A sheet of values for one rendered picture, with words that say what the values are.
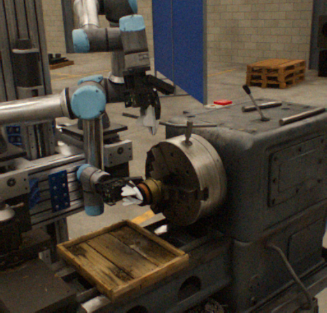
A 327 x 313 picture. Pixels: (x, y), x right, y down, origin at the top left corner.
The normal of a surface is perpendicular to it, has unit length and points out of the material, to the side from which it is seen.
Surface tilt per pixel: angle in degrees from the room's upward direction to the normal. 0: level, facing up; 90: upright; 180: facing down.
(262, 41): 90
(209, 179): 71
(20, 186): 90
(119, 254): 0
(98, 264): 0
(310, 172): 90
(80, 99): 89
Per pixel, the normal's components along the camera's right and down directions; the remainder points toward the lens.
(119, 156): 0.66, 0.22
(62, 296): -0.04, -0.95
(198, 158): 0.42, -0.52
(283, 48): -0.65, 0.26
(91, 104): 0.23, 0.29
